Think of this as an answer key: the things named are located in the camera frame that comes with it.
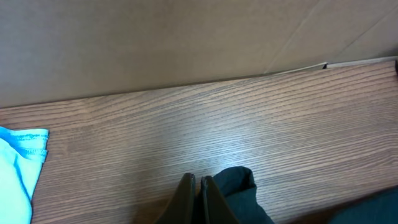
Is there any light blue t-shirt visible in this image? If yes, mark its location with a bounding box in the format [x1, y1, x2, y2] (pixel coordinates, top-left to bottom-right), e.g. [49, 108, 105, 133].
[1, 127, 49, 224]

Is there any black t-shirt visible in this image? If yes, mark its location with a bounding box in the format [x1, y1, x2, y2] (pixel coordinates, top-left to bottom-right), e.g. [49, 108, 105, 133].
[213, 166, 397, 224]

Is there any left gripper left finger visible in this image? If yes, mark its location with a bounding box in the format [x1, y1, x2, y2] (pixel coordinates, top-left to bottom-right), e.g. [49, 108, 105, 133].
[155, 173, 196, 224]

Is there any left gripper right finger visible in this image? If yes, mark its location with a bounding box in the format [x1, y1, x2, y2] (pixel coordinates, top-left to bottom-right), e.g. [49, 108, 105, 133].
[201, 176, 239, 224]

